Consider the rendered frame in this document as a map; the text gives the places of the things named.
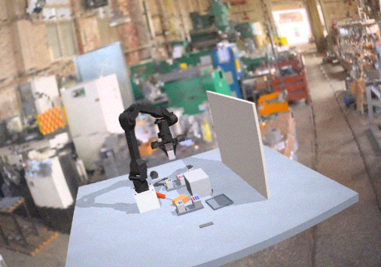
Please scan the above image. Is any beige flat panel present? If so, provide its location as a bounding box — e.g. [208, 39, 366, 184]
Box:
[206, 91, 270, 200]

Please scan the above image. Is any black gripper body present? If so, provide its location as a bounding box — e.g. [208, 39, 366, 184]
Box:
[151, 129, 185, 150]

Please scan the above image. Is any orange rectangular block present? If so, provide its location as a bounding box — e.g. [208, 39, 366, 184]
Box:
[172, 195, 189, 206]

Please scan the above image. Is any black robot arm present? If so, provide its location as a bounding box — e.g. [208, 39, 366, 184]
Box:
[118, 103, 178, 194]

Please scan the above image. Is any orange-handled screwdriver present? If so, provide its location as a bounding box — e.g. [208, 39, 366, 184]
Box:
[156, 193, 173, 199]

